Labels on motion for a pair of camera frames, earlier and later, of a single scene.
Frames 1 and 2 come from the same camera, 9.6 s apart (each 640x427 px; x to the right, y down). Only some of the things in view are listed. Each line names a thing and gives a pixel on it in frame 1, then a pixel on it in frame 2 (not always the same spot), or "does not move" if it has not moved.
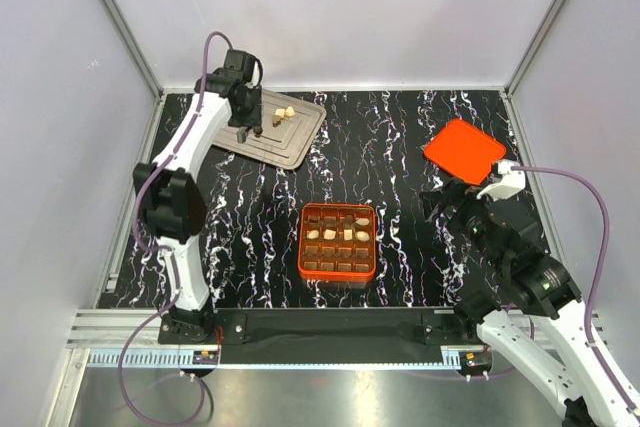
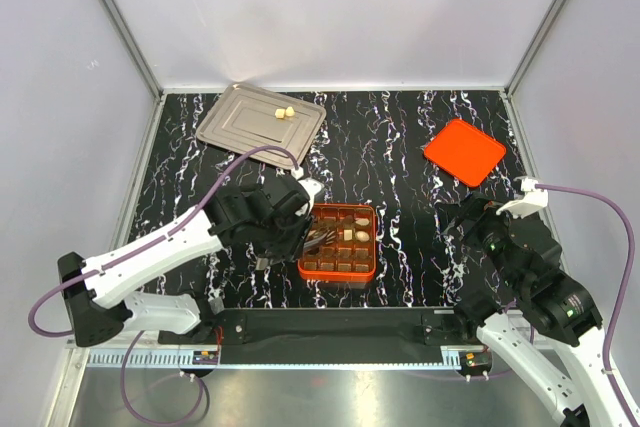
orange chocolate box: (337, 241) does not move
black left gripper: (255, 119) to (290, 249)
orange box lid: (464, 151) does not move
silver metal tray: (290, 128) does not move
